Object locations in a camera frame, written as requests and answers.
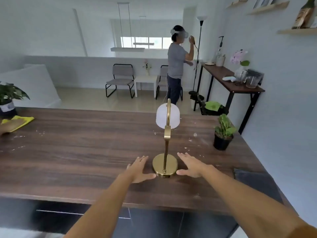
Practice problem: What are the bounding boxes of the person's left hand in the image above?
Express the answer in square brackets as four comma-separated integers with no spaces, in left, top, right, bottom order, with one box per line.
[125,156,157,184]

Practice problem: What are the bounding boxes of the person's right hand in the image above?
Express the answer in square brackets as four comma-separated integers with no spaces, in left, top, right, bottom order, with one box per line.
[176,152,216,179]

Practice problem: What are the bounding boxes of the gold lamp white shade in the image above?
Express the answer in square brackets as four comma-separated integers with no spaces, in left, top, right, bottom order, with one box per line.
[152,98,181,178]

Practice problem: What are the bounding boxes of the small plant black pot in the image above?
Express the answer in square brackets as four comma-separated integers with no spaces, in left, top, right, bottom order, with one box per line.
[213,114,238,151]

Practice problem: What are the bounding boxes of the dark grey cleaning cloth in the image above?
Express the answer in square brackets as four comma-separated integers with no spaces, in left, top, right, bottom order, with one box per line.
[232,168,284,204]

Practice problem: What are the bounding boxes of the person's right forearm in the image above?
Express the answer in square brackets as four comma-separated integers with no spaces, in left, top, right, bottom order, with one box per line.
[204,165,307,238]

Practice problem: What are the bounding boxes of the person's left forearm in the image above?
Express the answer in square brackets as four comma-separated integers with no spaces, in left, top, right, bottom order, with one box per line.
[64,174,136,238]

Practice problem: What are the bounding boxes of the person's orange sleeve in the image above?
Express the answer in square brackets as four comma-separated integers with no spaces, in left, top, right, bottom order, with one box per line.
[285,221,317,238]

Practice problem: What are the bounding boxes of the large plant dark pot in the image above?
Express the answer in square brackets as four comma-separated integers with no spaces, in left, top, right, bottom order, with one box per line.
[0,81,31,119]

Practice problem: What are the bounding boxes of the black stool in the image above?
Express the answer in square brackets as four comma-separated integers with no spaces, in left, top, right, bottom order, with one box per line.
[189,93,227,116]

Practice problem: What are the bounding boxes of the green cloth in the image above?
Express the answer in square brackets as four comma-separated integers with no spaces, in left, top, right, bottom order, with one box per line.
[204,101,223,112]

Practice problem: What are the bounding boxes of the white side table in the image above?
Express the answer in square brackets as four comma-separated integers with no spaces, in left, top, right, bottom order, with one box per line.
[133,75,159,98]

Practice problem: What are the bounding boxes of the wooden console table black legs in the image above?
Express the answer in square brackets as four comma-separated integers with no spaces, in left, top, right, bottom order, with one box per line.
[193,62,265,135]

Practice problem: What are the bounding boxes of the small flower vase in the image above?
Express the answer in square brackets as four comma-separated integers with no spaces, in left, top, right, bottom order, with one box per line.
[143,59,152,77]

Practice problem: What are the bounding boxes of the clear drinking glass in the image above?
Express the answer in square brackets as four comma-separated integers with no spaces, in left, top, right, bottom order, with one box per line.
[234,70,248,86]

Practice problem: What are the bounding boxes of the yellow cloth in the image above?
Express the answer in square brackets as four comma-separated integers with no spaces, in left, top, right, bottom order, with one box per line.
[1,115,35,133]

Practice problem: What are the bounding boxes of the window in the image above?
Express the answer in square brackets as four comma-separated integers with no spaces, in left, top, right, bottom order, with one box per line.
[121,36,173,50]

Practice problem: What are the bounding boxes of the white headset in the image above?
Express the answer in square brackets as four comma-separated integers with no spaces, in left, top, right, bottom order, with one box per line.
[170,28,189,39]

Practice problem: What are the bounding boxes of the framed pictures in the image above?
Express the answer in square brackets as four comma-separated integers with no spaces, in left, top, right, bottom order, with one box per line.
[252,0,279,10]

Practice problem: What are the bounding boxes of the brown bottle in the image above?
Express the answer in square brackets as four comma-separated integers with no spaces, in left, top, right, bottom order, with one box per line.
[292,0,316,29]

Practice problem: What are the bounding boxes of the grey chair black frame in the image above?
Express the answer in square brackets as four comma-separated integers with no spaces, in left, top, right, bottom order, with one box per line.
[105,63,136,99]
[155,65,184,101]

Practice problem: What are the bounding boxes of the wooden wall shelf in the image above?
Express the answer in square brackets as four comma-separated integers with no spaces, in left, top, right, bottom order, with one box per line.
[247,1,290,15]
[277,27,317,35]
[227,0,249,8]

